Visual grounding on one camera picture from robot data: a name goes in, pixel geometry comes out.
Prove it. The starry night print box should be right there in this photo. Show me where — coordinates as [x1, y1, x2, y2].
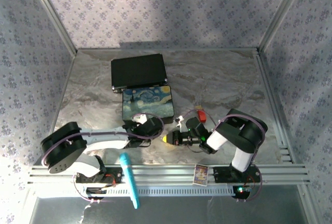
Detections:
[121, 85, 175, 124]

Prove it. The small playing card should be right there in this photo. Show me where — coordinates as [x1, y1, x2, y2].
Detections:
[192, 163, 209, 187]

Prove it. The teal pen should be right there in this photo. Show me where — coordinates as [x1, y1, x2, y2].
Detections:
[118, 152, 141, 209]

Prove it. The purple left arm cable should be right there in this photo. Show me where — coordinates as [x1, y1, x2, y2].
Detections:
[41, 112, 165, 168]

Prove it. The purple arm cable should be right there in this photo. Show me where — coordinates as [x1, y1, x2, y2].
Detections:
[41, 112, 165, 168]
[175, 108, 268, 157]

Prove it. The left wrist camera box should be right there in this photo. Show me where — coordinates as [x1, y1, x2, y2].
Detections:
[132, 114, 150, 126]

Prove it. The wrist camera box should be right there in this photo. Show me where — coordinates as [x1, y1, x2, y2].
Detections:
[185, 117, 208, 138]
[132, 114, 150, 126]

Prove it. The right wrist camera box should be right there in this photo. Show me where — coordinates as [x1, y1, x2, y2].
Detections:
[185, 117, 208, 138]

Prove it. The aluminium frame rail beam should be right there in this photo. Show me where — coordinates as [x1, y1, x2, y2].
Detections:
[27, 163, 311, 186]

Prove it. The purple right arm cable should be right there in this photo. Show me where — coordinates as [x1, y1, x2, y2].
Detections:
[175, 108, 268, 157]

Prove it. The white slotted cable duct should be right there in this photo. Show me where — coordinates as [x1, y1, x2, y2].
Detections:
[82, 186, 237, 198]

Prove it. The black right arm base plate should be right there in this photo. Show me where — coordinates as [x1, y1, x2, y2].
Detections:
[212, 165, 263, 202]

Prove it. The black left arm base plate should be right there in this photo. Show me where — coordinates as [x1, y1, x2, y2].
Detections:
[74, 171, 123, 185]

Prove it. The aluminium frame side rail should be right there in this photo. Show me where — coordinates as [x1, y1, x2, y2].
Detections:
[255, 48, 297, 164]

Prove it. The aluminium frame corner post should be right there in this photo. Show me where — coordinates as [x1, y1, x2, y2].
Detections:
[25, 0, 78, 53]
[258, 0, 305, 51]

